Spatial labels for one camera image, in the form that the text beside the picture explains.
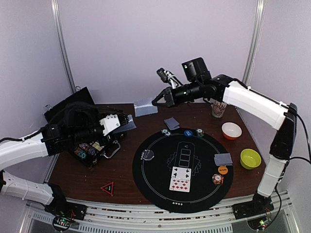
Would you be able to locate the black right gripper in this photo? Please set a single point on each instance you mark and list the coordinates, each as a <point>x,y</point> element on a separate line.
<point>169,96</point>

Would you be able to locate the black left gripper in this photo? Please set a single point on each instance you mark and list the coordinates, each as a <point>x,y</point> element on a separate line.
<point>108,140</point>

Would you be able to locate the ace of diamonds card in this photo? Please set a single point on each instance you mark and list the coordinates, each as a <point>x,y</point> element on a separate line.
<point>144,107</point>

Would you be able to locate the deck of blue cards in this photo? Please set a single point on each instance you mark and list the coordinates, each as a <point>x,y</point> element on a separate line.
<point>129,126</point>

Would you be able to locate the blue small blind button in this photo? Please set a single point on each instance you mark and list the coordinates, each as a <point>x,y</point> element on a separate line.
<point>188,133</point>

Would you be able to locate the clear acrylic dealer button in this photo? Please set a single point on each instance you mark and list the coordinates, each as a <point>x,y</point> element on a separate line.
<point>148,155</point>

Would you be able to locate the four of clubs card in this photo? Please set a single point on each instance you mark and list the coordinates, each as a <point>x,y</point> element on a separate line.
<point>181,173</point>

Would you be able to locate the ten of diamonds card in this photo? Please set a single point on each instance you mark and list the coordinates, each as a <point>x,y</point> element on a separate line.
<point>179,185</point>

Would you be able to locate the orange big blind button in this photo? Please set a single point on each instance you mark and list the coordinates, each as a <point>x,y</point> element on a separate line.
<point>222,170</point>

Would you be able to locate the orange poker chip stack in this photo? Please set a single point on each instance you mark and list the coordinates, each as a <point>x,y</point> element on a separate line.
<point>217,179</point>

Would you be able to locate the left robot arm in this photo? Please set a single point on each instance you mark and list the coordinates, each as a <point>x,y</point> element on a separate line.
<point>17,150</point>

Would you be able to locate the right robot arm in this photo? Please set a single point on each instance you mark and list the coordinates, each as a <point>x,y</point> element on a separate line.
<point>232,91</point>

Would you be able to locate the poker chip rows in case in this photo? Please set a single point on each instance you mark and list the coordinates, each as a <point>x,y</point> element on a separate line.
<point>86,150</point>

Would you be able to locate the black poker chip case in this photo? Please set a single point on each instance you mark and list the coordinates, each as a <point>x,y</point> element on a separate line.
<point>78,111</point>

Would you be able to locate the patterned ceramic mug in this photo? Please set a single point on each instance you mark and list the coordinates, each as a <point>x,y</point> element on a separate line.
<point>218,109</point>

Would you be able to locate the red black triangular token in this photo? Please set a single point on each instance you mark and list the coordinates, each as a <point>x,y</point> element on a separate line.
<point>108,188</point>

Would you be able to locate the orange white bowl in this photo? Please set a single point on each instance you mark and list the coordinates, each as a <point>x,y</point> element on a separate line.
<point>231,131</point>

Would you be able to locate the round black poker mat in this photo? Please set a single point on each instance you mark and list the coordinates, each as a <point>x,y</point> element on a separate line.
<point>153,177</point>

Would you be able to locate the yellow green bowl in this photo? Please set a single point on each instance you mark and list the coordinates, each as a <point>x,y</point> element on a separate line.
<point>250,159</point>

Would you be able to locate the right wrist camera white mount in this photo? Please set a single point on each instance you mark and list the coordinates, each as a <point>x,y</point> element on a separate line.
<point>169,78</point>

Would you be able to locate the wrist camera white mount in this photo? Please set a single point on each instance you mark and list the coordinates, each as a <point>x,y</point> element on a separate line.
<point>169,78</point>
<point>113,121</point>

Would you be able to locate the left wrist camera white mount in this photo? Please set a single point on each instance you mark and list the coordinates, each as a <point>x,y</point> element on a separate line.
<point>113,121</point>

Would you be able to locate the aluminium front rail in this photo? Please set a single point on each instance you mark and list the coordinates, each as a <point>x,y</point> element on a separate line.
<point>127,218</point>

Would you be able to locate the right aluminium post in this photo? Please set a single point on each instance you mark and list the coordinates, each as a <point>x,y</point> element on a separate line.
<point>255,41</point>

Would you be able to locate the aluminium post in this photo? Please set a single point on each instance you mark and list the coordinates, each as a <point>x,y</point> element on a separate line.
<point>255,41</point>
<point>62,45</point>

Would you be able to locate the left aluminium post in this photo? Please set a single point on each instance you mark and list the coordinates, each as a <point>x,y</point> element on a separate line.
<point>62,45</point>

